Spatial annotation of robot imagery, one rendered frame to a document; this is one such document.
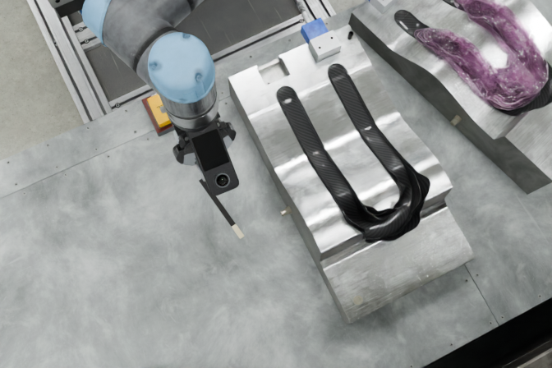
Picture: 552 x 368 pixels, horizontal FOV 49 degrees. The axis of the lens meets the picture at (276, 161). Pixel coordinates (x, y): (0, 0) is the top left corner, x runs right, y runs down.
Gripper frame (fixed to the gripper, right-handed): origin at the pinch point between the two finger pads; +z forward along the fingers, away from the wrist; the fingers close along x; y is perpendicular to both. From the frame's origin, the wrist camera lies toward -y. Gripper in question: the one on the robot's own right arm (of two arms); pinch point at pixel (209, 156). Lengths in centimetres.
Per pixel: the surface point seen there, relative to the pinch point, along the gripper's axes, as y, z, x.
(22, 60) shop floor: 87, 95, 38
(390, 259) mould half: -29.2, 8.7, -21.8
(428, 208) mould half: -24.0, 8.1, -32.5
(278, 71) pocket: 12.2, 8.6, -19.7
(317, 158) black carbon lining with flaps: -7.1, 6.7, -18.1
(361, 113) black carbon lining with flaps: -2.8, 7.0, -29.7
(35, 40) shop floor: 92, 95, 32
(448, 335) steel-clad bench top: -46, 15, -26
